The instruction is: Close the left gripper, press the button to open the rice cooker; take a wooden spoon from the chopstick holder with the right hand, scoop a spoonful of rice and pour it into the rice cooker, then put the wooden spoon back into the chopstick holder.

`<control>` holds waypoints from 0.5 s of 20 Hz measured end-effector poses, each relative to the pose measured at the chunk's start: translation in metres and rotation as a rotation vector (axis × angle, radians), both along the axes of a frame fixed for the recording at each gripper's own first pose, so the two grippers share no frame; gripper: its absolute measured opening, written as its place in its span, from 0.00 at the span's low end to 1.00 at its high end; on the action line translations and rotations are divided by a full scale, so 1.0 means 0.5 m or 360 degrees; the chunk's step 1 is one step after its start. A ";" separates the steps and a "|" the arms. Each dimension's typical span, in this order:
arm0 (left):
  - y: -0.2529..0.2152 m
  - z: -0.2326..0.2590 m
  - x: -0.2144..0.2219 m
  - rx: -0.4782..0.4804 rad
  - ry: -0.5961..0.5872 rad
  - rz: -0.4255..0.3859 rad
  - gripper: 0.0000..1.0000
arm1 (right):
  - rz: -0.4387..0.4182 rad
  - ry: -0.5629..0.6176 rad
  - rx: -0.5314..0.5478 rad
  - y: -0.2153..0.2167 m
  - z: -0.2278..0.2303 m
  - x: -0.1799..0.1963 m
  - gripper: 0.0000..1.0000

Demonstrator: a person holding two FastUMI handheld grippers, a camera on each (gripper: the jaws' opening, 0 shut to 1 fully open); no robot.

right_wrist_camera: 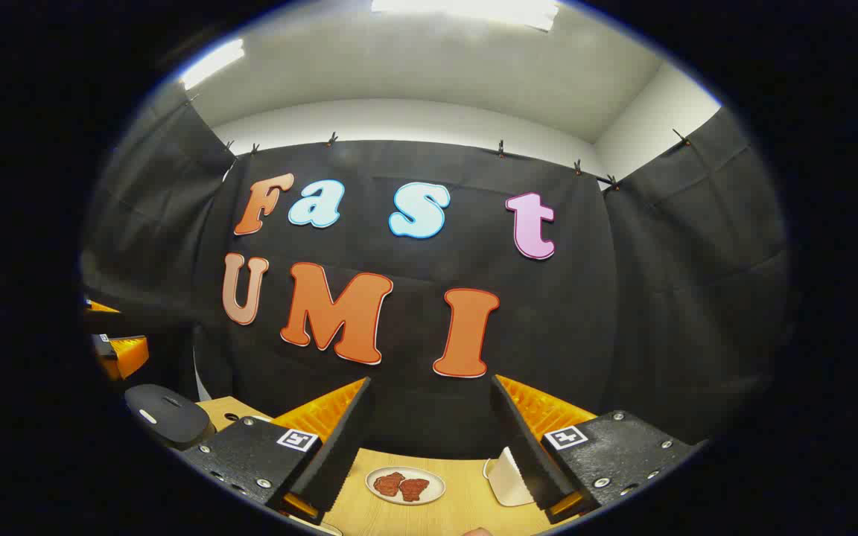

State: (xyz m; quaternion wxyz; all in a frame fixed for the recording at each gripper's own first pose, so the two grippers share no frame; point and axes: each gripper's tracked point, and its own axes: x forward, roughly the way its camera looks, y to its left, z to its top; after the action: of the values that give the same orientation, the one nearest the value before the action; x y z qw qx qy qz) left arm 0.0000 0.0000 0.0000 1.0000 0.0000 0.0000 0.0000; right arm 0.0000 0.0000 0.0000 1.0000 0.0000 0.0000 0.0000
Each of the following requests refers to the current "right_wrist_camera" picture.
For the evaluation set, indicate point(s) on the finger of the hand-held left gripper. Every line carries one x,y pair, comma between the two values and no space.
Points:
101,306
131,356

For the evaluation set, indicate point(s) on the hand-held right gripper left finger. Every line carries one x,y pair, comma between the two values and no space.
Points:
339,447

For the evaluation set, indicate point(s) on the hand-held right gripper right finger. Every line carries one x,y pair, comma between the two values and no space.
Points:
526,447

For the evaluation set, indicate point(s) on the black silver rice cooker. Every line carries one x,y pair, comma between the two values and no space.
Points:
168,413

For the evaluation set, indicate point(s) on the white toaster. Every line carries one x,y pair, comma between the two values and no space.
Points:
507,480

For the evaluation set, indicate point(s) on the red meat piece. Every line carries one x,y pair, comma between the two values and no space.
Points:
414,488
389,484

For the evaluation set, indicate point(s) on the white plate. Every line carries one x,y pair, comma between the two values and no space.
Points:
436,485

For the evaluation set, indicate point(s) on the black backdrop cloth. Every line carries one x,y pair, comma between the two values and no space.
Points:
563,327

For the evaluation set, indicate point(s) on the ceiling light panel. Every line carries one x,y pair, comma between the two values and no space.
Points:
213,63

